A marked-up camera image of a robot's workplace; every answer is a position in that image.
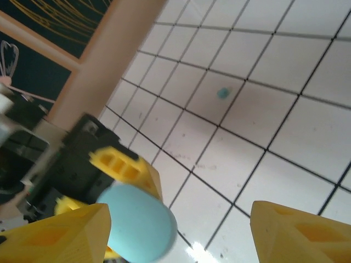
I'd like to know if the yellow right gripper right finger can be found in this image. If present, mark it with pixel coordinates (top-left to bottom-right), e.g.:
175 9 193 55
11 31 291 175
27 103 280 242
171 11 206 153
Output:
250 201 351 263

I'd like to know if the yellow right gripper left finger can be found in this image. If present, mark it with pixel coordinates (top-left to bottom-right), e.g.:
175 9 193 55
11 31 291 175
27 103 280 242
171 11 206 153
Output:
0 202 112 263

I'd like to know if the teal earbud charging case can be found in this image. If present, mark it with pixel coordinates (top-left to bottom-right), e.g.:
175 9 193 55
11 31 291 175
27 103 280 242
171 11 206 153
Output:
97 184 178 263

